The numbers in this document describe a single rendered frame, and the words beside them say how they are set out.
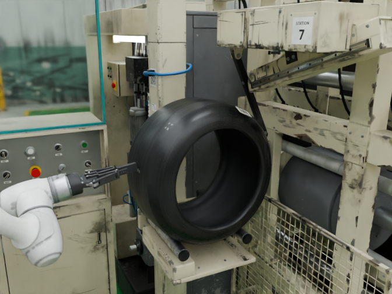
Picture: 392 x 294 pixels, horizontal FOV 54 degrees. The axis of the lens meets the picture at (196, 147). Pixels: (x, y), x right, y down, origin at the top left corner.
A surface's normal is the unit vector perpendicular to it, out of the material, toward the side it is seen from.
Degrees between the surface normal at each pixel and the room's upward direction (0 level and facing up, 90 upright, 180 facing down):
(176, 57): 90
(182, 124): 50
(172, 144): 60
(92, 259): 90
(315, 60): 90
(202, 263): 0
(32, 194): 40
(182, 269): 90
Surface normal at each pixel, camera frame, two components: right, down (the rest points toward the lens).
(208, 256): 0.00, -0.96
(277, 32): -0.90, 0.12
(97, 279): 0.44, 0.26
